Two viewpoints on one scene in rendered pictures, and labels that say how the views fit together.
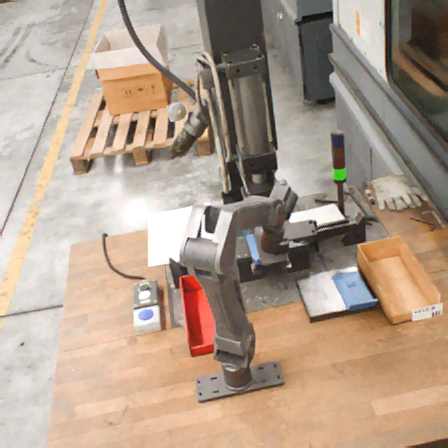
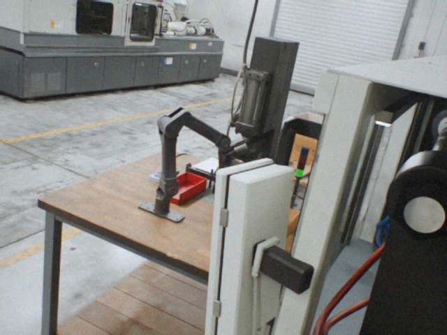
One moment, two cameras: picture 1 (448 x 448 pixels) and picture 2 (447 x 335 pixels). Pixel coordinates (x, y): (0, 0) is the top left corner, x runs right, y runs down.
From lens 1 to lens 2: 1.01 m
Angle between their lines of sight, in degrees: 26
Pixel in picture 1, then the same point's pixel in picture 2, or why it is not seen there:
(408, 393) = not seen: hidden behind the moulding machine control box
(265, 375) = (173, 216)
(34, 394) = not seen: hidden behind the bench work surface
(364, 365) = not seen: hidden behind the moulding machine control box
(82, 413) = (95, 185)
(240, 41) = (264, 66)
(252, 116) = (248, 102)
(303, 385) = (183, 227)
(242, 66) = (252, 73)
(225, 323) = (163, 169)
